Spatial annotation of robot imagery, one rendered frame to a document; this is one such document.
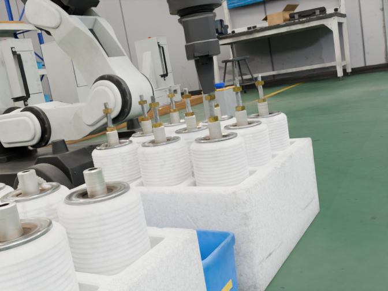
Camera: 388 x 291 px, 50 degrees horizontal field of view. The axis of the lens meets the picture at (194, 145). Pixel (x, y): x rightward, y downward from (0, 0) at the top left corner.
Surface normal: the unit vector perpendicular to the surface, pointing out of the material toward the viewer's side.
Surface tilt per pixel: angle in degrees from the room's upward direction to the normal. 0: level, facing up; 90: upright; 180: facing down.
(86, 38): 113
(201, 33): 90
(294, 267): 0
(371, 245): 0
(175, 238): 0
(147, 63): 67
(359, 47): 90
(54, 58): 90
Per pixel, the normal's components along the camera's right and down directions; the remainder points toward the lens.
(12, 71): -0.47, 0.23
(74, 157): 0.50, -0.73
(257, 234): 0.85, -0.05
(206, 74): 0.00, 0.18
